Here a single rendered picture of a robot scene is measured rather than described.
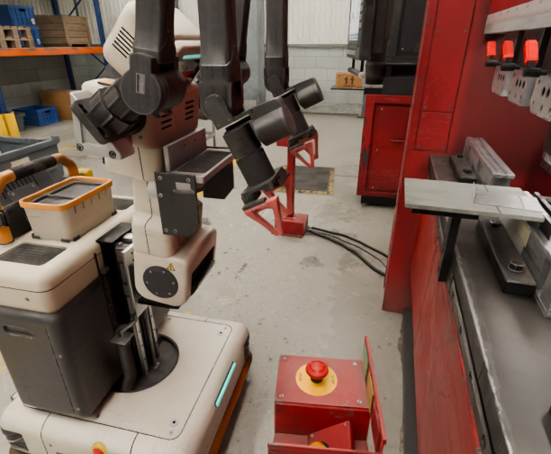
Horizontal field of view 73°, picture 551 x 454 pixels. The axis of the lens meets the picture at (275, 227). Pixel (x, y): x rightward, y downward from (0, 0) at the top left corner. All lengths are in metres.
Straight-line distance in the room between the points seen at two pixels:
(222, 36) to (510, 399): 0.68
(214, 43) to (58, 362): 0.92
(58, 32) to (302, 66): 4.50
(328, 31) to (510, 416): 7.67
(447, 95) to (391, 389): 1.24
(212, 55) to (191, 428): 1.03
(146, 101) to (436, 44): 1.28
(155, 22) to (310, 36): 7.38
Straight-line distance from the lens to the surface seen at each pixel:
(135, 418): 1.36
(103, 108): 0.78
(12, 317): 1.22
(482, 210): 0.88
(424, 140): 1.79
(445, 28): 1.75
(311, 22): 8.05
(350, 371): 0.74
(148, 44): 0.72
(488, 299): 0.83
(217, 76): 0.67
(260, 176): 0.69
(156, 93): 0.70
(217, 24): 0.68
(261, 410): 1.66
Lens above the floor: 1.31
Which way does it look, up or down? 26 degrees down
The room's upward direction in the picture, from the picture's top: straight up
